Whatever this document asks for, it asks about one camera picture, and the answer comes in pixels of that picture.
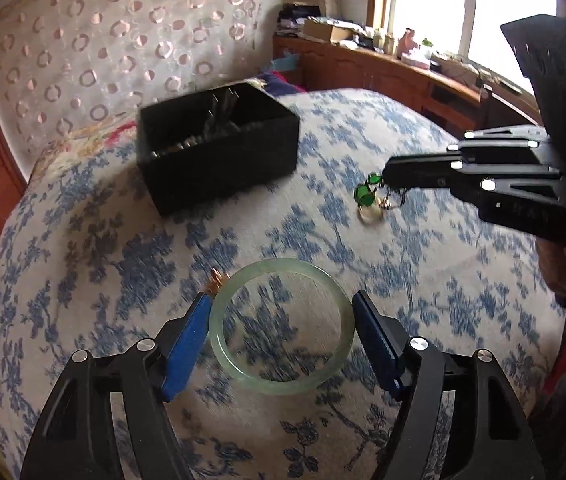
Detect pale green jade bangle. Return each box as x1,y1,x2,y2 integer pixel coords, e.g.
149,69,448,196
208,258,355,395

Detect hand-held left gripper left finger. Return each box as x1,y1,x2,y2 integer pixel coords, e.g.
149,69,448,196
20,291,212,480

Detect small bottles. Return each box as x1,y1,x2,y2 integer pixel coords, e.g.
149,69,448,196
373,27,398,54

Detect blue floral blanket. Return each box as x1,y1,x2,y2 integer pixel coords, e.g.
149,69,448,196
0,87,566,480

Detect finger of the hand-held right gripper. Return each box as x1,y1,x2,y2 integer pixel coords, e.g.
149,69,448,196
446,125,551,163
382,155,566,253

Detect red and navy quilt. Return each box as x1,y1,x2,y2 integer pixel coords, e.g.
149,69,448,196
258,71,309,94

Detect person's right hand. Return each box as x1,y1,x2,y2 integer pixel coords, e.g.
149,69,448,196
534,237,566,311

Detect green gemstone jewelry piece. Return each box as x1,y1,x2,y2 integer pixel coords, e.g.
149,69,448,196
354,172,404,211

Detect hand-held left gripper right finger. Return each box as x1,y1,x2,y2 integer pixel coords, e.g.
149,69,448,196
350,289,546,480

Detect small copper charm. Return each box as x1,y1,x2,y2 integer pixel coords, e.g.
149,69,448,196
205,269,227,294

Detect pink floral bedsheet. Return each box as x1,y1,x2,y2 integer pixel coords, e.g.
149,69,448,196
28,115,144,171

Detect wooden cabinet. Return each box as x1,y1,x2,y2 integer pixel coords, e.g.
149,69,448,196
272,35,544,131

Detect patterned headboard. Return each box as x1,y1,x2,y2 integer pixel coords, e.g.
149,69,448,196
0,0,284,181

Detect black cardboard box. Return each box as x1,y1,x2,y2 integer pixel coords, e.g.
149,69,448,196
138,81,301,217

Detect pile of dark clothes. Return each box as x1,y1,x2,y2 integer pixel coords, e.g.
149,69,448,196
278,4,322,36

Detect pink figurine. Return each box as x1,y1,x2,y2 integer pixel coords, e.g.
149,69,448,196
397,29,420,58

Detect brown cardboard box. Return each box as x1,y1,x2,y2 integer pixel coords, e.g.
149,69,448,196
303,17,357,44

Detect window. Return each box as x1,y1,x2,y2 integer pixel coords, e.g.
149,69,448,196
368,0,564,86

